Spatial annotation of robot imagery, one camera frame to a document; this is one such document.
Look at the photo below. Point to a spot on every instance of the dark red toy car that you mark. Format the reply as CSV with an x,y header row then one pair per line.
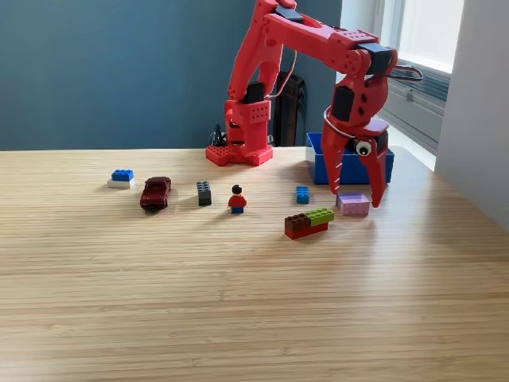
x,y
154,193

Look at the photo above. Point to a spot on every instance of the dark grey brick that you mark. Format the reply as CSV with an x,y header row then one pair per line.
x,y
204,194

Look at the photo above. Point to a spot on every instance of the pink and purple brick stack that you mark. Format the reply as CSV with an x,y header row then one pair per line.
x,y
352,205

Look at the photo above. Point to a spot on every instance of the white window frame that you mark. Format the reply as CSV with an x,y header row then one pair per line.
x,y
401,36

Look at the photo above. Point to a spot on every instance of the grey window vent unit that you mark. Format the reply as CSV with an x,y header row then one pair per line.
x,y
417,103

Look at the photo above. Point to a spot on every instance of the brown green red brick stack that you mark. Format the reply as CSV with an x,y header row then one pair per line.
x,y
306,224

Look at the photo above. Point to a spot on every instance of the black chair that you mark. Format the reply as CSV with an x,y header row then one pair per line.
x,y
294,115

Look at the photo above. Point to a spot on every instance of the blue plastic bin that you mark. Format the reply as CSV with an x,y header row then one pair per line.
x,y
354,171

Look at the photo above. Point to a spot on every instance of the black clamp behind base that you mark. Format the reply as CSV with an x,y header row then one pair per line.
x,y
218,137

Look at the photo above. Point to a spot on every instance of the small blue brick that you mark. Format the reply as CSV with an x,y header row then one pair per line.
x,y
303,195

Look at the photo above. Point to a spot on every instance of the toy figure with red shirt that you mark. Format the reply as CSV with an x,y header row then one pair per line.
x,y
237,201

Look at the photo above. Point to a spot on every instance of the blue on white brick stack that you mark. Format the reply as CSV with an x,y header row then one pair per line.
x,y
121,176

